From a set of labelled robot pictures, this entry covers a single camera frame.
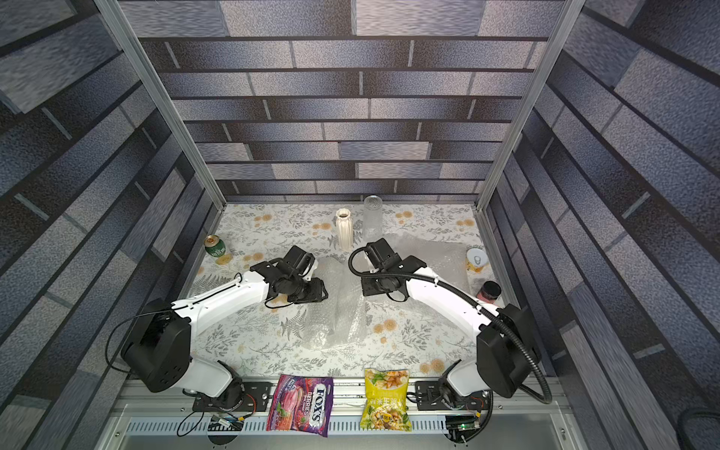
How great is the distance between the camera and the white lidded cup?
0.97 metres

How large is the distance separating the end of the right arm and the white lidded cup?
403 millimetres

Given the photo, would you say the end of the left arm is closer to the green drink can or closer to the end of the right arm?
the end of the right arm

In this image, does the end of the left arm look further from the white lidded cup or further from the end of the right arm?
the white lidded cup

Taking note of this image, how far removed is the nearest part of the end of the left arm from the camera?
63cm
